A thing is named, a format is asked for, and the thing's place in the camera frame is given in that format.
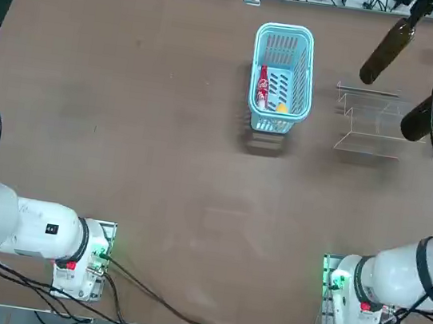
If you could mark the red cola bottle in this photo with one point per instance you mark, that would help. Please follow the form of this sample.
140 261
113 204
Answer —
262 84

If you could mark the square-shouldered brown wine bottle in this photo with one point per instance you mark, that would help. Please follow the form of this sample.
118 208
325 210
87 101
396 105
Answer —
385 52

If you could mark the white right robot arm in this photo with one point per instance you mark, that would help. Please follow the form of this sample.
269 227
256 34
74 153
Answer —
386 274

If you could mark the light blue plastic basket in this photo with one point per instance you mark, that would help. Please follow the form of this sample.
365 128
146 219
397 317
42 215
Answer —
285 27

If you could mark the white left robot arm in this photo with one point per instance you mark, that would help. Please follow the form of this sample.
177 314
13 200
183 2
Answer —
29 232

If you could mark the small yellow item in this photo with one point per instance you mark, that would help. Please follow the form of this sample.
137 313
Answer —
281 107

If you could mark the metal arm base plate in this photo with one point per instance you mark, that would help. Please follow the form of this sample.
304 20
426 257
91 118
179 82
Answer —
327 266
111 232

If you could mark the clear acrylic stepped shelf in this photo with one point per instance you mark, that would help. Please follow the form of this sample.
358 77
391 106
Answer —
373 111

